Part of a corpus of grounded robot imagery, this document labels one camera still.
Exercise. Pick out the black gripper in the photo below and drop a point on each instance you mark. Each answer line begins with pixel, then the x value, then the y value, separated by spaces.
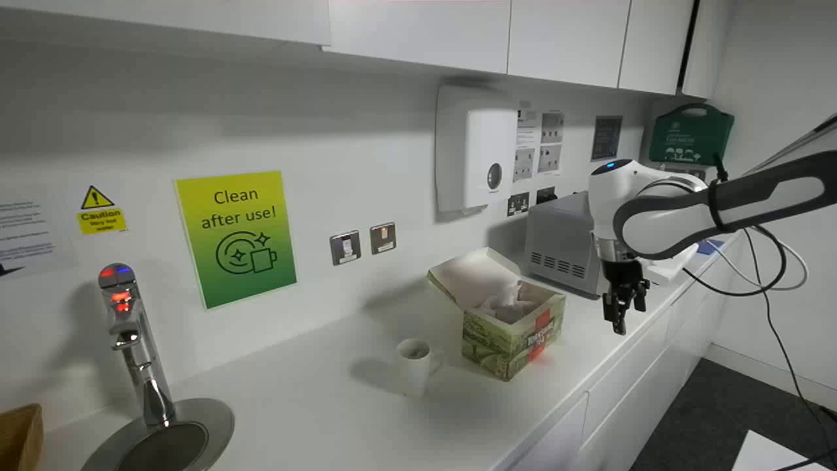
pixel 624 269

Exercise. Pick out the green open tea box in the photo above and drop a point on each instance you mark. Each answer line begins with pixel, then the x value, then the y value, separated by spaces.
pixel 511 328

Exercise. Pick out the white text notice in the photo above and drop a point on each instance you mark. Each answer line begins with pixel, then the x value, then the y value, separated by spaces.
pixel 22 235

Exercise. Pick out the white paper towel dispenser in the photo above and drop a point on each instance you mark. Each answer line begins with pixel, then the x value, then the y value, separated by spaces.
pixel 473 158

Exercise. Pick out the green first aid kit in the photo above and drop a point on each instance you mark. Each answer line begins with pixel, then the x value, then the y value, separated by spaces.
pixel 690 134

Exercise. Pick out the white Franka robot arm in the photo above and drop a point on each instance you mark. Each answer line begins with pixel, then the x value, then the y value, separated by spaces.
pixel 740 200

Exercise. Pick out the chrome hot water tap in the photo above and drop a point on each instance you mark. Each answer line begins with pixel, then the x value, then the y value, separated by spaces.
pixel 131 341

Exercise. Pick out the white base cabinet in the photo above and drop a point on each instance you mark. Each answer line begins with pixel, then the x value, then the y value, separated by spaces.
pixel 609 401

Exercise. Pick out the yellow warning sign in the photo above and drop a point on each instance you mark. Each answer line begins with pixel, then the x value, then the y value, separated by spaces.
pixel 99 212

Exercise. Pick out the white wall cabinet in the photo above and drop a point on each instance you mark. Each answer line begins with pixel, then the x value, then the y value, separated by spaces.
pixel 418 28

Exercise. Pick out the white ceramic cup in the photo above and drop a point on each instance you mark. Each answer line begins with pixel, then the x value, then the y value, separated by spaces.
pixel 417 363

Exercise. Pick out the green clean after use poster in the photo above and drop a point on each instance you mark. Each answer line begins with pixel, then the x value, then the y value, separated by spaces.
pixel 235 235

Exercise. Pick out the dark wall switch plate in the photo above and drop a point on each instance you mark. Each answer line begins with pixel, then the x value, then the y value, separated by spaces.
pixel 548 195
pixel 518 201

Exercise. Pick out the dark framed wall sign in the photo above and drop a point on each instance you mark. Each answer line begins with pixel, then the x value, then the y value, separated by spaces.
pixel 607 136

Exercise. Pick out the white instruction poster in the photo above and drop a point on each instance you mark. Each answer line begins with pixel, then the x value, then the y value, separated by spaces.
pixel 539 144

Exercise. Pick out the silver wall socket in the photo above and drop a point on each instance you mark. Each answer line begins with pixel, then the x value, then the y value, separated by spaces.
pixel 346 247
pixel 383 235

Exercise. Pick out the round metal drain tray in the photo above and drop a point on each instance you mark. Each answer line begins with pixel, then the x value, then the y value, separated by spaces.
pixel 184 440

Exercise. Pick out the stainless steel microwave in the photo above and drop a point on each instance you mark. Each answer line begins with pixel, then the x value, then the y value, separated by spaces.
pixel 564 249

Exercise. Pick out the brown cardboard box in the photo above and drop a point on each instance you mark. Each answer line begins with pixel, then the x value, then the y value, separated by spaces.
pixel 16 435

